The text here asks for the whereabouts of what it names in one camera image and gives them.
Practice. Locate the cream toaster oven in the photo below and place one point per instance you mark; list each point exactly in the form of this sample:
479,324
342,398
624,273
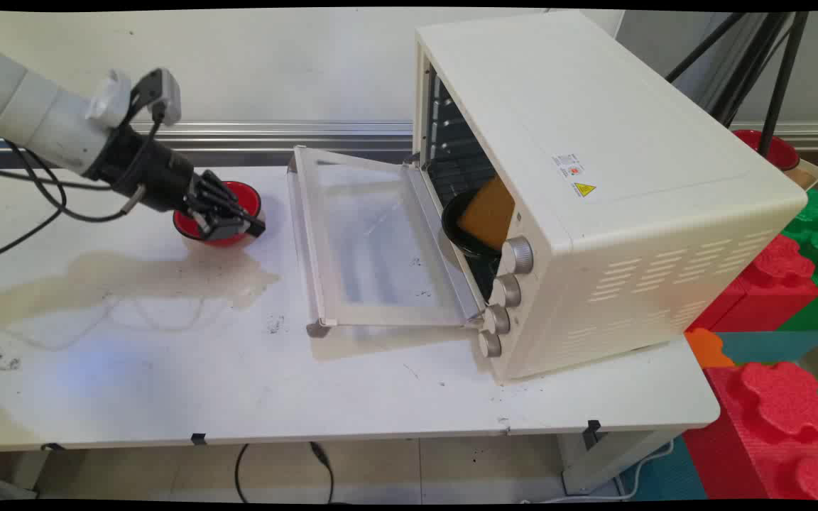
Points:
615,184

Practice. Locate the white table leg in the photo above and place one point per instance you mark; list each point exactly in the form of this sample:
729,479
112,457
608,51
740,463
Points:
608,458

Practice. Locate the glass oven door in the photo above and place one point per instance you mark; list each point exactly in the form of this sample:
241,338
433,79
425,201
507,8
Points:
373,241

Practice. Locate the silver oven knob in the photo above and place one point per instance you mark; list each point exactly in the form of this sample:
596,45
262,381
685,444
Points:
489,343
517,255
507,290
497,319

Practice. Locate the black tripod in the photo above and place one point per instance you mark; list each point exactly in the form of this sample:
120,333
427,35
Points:
757,67

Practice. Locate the teal foam block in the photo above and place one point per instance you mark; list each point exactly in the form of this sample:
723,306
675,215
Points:
771,346

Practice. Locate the yellow warning sticker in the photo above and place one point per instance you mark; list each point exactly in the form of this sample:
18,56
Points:
584,189

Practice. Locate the red bowl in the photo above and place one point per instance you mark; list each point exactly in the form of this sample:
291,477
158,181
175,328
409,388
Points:
778,150
242,200

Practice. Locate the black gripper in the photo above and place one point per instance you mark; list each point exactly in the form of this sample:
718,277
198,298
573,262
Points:
146,170

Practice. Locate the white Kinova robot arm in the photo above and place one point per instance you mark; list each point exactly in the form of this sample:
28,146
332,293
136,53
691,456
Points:
29,113

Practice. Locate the orange sponge block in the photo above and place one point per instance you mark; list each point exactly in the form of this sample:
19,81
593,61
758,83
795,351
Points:
488,211

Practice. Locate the orange foam block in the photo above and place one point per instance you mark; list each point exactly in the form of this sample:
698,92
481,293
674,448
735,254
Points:
709,349

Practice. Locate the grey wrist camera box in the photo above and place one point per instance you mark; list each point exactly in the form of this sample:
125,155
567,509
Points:
162,96

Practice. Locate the large red foam block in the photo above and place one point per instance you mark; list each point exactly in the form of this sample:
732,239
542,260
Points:
778,433

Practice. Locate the aluminium rail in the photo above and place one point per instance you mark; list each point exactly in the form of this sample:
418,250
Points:
238,135

